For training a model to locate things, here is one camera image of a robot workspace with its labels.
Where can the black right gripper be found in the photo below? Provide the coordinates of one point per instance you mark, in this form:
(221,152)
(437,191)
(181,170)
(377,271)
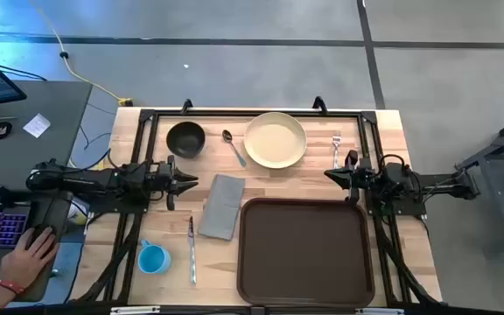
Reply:
(361,177)

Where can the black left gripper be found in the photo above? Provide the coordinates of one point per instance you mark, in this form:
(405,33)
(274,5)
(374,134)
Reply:
(160,179)

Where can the silver fork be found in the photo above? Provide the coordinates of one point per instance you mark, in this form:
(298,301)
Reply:
(336,149)

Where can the black bowl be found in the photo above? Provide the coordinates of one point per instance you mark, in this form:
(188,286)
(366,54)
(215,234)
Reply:
(185,140)

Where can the grey napkin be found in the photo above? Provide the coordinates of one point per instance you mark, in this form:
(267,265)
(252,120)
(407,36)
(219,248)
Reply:
(221,205)

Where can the silver table knife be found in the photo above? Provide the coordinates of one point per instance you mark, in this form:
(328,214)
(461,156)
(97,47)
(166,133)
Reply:
(192,254)

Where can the cream plate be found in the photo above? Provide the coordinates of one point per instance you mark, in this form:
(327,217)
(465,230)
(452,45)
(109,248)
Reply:
(275,140)

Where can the blue cup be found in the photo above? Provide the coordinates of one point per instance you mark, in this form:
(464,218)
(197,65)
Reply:
(156,260)

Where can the brown plastic tray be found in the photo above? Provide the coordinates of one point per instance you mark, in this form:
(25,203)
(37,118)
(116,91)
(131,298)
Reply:
(304,254)

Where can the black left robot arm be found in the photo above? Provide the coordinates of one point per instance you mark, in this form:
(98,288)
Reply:
(86,177)

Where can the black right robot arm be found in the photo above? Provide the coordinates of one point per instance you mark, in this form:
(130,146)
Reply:
(436,184)

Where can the white yellow container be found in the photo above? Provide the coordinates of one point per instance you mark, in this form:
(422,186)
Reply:
(77,212)

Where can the grey desk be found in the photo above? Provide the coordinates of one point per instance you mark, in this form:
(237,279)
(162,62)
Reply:
(37,149)

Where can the white paper note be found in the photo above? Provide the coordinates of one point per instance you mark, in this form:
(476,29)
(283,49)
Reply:
(37,125)

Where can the person's hand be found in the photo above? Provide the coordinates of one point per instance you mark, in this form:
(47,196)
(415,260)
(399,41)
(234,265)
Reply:
(24,262)

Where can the black round disc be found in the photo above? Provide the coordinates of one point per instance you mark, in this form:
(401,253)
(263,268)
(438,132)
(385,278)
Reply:
(1,130)

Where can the thin white stick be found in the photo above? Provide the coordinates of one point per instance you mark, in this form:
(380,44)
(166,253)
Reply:
(2,117)

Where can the red wristband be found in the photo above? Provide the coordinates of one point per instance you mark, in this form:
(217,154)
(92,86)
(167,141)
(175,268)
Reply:
(9,286)

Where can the black metal table frame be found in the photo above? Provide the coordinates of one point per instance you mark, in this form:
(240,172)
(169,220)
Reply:
(217,114)

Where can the silver metal bracket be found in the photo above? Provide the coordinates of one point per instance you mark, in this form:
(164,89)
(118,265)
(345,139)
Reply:
(379,311)
(134,310)

